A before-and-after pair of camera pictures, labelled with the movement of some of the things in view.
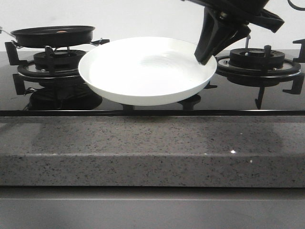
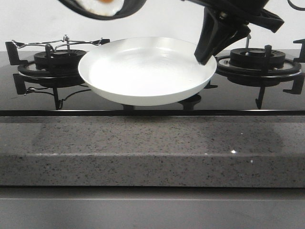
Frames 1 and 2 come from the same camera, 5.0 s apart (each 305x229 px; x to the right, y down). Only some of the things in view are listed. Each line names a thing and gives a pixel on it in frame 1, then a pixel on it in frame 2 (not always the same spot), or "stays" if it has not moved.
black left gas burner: (63, 59) stays
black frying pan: (55, 36) → (128, 7)
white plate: (146, 70) stays
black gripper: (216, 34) stays
